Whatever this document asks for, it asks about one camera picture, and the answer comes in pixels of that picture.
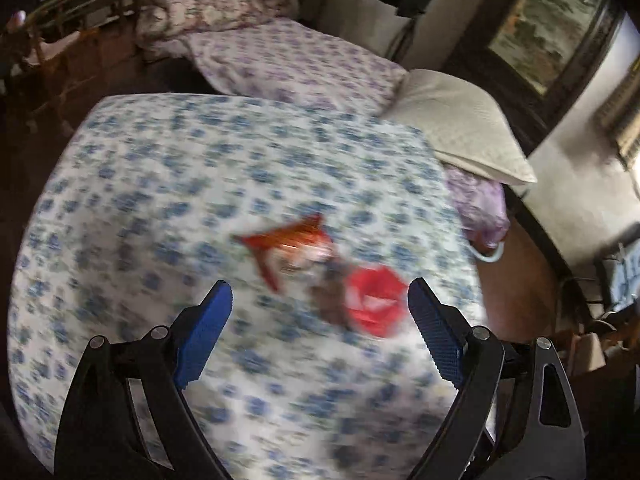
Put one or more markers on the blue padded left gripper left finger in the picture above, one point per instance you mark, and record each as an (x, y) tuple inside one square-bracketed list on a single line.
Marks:
[(99, 435)]

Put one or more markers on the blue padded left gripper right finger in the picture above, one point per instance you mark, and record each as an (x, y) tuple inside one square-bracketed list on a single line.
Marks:
[(514, 415)]

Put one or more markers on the red plastic net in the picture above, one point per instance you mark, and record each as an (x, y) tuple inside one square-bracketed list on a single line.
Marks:
[(375, 301)]

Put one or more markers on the red candy wrapper packet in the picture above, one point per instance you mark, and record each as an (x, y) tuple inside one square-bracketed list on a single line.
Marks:
[(302, 253)]

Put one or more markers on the teal wash basin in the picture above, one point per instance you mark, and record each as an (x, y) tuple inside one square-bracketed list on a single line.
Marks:
[(486, 254)]

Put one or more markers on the blue floral bed quilt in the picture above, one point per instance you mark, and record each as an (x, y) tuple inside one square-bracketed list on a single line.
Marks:
[(142, 215)]

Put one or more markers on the white quilted pillow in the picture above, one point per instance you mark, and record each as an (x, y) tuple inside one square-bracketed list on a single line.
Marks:
[(464, 124)]

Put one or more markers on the wooden chair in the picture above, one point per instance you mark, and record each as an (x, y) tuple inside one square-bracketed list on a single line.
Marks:
[(63, 66)]

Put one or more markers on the purple floral bed sheet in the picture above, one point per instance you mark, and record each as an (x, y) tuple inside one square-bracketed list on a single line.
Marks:
[(288, 62)]

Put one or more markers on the framed landscape painting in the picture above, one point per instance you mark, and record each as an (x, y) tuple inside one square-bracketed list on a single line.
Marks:
[(535, 57)]

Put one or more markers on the folded maroon floral duvet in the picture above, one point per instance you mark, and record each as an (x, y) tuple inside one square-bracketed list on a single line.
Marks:
[(162, 20)]

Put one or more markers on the wooden bench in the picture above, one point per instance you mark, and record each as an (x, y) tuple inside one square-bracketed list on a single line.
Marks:
[(55, 19)]

